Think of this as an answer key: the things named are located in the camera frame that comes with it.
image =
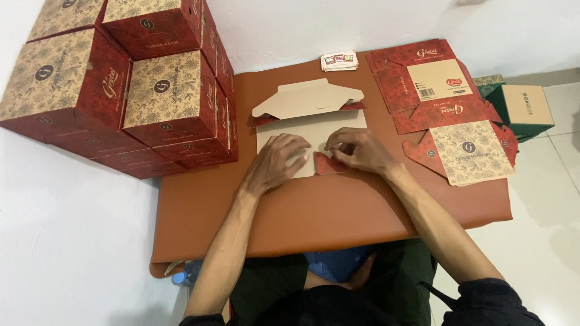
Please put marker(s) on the person's left hand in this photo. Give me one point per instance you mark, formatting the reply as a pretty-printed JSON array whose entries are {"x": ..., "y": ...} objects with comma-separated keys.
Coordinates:
[{"x": 274, "y": 165}]

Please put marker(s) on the person's right hand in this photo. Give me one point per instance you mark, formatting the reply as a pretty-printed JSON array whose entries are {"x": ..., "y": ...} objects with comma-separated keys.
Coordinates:
[{"x": 367, "y": 154}]

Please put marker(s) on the cardboard box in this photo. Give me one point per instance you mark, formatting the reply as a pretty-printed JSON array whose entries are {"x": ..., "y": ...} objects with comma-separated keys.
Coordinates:
[{"x": 308, "y": 102}]

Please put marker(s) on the brown leather mat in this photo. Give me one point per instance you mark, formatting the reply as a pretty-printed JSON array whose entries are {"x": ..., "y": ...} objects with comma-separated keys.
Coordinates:
[{"x": 317, "y": 213}]

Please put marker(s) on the stack of flat red cartons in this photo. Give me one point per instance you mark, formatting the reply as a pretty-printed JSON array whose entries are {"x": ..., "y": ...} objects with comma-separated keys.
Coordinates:
[{"x": 446, "y": 113}]

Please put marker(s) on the stack of small printed cards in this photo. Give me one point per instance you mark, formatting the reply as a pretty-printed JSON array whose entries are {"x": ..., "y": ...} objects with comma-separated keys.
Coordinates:
[{"x": 339, "y": 61}]

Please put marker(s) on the blue face mask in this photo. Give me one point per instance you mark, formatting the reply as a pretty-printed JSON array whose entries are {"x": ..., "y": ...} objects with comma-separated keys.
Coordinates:
[{"x": 337, "y": 262}]

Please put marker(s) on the clear plastic water bottle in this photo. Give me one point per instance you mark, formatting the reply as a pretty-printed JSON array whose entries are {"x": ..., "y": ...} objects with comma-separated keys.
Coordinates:
[{"x": 185, "y": 274}]

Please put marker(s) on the green box with floral lid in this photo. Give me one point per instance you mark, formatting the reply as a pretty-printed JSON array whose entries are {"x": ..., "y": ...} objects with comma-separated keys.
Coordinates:
[{"x": 489, "y": 82}]

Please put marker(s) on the person's dark clothing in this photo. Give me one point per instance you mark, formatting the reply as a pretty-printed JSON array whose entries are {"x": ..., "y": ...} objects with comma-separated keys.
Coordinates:
[{"x": 362, "y": 303}]

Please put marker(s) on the green box with tan lid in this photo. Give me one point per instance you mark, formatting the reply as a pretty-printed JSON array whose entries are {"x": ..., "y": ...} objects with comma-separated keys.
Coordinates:
[{"x": 523, "y": 108}]

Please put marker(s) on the stack of assembled red boxes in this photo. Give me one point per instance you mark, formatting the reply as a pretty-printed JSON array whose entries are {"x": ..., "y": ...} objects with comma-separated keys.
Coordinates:
[{"x": 113, "y": 86}]

